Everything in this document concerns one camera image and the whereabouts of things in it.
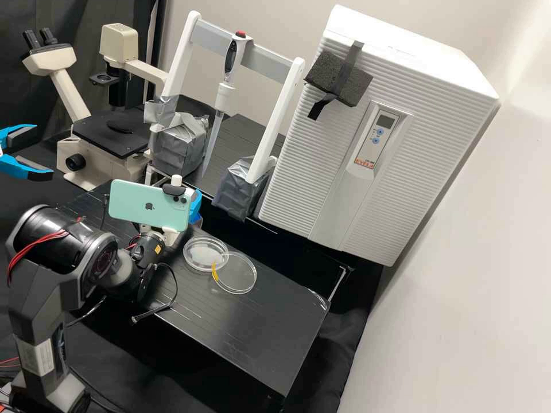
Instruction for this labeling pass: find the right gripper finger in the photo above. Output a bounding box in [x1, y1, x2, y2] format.
[188, 192, 204, 228]

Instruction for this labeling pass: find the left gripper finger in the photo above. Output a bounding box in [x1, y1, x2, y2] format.
[0, 154, 55, 182]
[0, 123, 38, 150]

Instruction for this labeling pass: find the petri dish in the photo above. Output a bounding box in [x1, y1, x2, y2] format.
[183, 235, 227, 273]

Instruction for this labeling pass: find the grey taped block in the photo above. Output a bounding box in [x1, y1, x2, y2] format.
[145, 95, 211, 177]
[213, 155, 278, 221]

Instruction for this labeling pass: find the petri dish lid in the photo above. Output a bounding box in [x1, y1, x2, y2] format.
[210, 251, 258, 295]

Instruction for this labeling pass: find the cream microscope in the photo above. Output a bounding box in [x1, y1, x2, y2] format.
[21, 24, 172, 186]

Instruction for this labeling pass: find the black platform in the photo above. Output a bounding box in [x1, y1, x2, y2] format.
[64, 178, 333, 403]
[170, 95, 356, 304]

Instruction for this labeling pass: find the incubator door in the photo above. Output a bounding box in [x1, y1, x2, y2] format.
[256, 41, 416, 259]

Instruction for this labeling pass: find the pipette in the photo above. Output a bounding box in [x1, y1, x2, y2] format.
[201, 31, 254, 178]

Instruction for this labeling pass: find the white pipette stand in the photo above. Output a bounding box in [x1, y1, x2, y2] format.
[145, 10, 307, 186]

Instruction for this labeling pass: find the white incubator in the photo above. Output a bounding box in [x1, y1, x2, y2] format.
[254, 4, 503, 269]

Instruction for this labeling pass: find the right wrist camera phone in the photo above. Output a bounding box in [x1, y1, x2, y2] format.
[108, 173, 193, 235]

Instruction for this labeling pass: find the black cable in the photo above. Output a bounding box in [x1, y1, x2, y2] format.
[130, 263, 180, 324]

